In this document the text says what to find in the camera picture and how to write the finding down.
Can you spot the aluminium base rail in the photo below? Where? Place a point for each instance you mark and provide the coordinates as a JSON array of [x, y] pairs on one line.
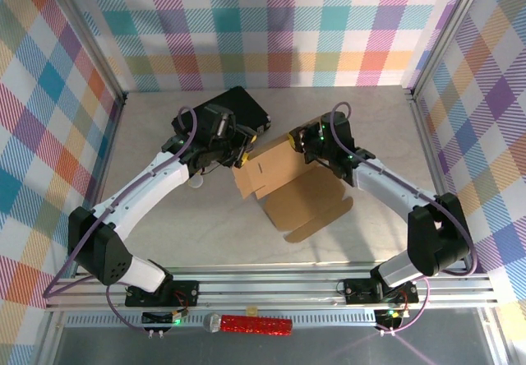
[[267, 291]]

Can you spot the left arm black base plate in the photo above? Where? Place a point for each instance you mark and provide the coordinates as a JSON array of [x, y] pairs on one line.
[[185, 293]]

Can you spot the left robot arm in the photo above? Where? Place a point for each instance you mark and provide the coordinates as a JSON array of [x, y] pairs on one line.
[[135, 192]]

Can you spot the perforated metal strip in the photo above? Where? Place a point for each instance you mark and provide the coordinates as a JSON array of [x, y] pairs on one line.
[[320, 320]]

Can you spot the black briefcase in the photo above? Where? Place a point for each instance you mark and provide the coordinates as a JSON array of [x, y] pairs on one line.
[[246, 102]]

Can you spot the aluminium frame post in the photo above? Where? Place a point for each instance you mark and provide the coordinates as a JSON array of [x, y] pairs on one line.
[[88, 44], [448, 32]]

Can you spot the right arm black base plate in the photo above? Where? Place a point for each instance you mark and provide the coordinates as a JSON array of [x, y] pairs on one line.
[[357, 291]]

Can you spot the small yellow tag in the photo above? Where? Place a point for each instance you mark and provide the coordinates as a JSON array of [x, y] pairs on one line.
[[251, 309]]

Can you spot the aluminium side rail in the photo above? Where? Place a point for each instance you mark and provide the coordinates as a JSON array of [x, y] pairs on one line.
[[420, 122], [107, 155]]

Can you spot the red glitter microphone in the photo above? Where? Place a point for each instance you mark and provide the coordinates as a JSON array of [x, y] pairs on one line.
[[255, 324]]

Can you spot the brown cardboard box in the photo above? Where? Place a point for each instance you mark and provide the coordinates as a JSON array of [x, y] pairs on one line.
[[304, 204]]

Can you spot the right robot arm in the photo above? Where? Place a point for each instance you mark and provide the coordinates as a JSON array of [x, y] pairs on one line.
[[435, 241]]

